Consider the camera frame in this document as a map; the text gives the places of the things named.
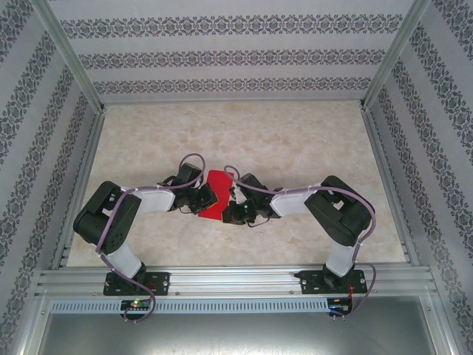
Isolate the red paper sheet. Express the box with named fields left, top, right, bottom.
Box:
left=195, top=169, right=237, bottom=223

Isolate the grey metal sheet panel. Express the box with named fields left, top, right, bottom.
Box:
left=36, top=312, right=440, bottom=355

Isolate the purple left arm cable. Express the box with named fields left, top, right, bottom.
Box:
left=96, top=153, right=208, bottom=325

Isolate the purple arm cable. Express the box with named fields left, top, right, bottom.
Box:
left=96, top=153, right=208, bottom=325
left=223, top=165, right=378, bottom=319

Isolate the aluminium base rail beam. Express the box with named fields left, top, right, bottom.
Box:
left=35, top=263, right=436, bottom=297

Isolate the slotted grey cable duct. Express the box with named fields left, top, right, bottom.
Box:
left=49, top=298, right=330, bottom=314

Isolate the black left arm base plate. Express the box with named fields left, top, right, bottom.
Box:
left=103, top=271, right=171, bottom=297

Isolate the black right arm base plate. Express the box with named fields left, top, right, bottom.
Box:
left=299, top=269, right=367, bottom=296

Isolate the aluminium table side rail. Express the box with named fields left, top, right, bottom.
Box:
left=50, top=109, right=108, bottom=270
left=360, top=106, right=421, bottom=267

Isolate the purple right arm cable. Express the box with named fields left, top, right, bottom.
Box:
left=223, top=165, right=378, bottom=319

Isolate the aluminium frame post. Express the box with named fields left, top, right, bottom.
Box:
left=360, top=0, right=443, bottom=112
left=31, top=0, right=107, bottom=114

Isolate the short aluminium frame bar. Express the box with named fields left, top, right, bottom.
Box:
left=16, top=291, right=51, bottom=355
left=430, top=294, right=461, bottom=355

